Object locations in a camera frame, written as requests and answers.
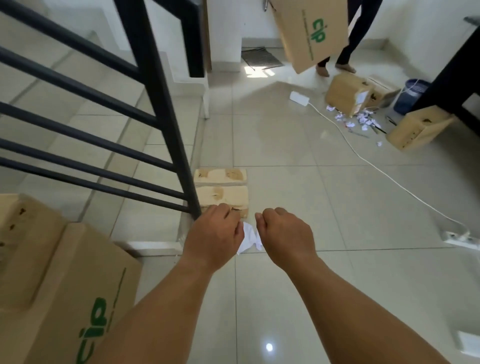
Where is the person's left hand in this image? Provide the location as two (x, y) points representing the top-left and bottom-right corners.
(180, 203), (245, 275)

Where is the person's right hand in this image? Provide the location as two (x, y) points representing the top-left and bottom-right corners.
(254, 207), (319, 270)

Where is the white paper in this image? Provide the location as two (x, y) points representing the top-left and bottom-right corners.
(236, 221), (265, 256)

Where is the person's right forearm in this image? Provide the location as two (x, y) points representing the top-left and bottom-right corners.
(271, 254), (452, 364)

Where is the person's left forearm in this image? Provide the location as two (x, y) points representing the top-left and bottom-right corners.
(89, 259), (215, 364)

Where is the pile of crumpled paper scraps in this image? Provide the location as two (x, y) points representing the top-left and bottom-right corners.
(325, 105), (388, 148)

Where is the cardboard box with white label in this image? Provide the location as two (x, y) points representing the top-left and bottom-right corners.
(324, 72), (376, 118)

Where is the black metal stair railing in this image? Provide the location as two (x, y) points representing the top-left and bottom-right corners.
(0, 0), (205, 223)

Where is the dark ribbed floor mat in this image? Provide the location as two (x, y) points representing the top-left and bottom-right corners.
(241, 46), (285, 71)

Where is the large green print cardboard box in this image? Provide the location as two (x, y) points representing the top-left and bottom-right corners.
(0, 221), (143, 364)

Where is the small open cardboard box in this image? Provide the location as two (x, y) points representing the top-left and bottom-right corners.
(366, 75), (402, 110)

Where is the cardboard box with dark holes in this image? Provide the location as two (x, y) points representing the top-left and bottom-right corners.
(386, 105), (457, 152)

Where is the blue plastic bucket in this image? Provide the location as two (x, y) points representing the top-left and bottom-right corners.
(392, 78), (432, 116)

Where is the tall green print cardboard box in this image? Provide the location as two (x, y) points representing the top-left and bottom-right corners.
(269, 0), (350, 75)

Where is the tiled staircase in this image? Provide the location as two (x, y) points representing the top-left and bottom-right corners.
(0, 0), (211, 257)

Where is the white power strip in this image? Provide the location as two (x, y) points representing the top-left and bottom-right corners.
(442, 230), (480, 251)

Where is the plain brown cardboard box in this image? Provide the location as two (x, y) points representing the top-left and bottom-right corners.
(0, 193), (69, 313)

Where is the white flat object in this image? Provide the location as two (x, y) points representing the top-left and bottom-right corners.
(457, 331), (480, 359)

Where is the white power cable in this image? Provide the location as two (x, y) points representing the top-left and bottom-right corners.
(307, 100), (471, 235)

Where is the brown wooden door frame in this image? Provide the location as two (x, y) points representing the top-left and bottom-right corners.
(202, 0), (213, 73)

